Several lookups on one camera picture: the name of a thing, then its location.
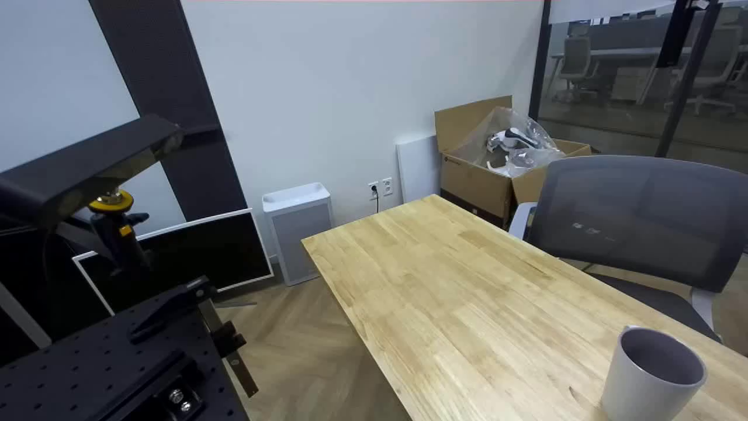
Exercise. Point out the black angled bar housing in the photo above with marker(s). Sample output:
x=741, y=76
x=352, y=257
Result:
x=84, y=167

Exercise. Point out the black panel with white frame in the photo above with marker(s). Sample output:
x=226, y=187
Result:
x=211, y=249

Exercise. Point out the black clamp stand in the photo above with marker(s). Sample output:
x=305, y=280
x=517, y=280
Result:
x=125, y=249

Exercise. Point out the clear crumpled plastic bag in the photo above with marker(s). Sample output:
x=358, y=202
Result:
x=516, y=144

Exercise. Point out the yellow round knob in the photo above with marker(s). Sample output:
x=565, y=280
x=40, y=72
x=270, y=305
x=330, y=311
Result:
x=111, y=202

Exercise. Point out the grey mesh office chair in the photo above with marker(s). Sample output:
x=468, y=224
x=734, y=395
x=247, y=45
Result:
x=640, y=210

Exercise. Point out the black perforated breadboard table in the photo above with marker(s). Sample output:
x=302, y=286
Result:
x=72, y=374

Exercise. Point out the brown cardboard box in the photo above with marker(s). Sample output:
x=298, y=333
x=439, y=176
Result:
x=476, y=182

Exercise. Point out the white wall outlet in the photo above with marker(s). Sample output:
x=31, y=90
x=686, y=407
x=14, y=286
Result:
x=387, y=185

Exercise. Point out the black slanted pole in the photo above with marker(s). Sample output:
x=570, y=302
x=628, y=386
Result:
x=686, y=78

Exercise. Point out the white ceramic mug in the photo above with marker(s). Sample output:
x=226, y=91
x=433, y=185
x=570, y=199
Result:
x=641, y=389

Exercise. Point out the white air purifier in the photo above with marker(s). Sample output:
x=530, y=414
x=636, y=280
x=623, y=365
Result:
x=300, y=234

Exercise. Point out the white flat board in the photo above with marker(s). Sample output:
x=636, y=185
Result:
x=416, y=167

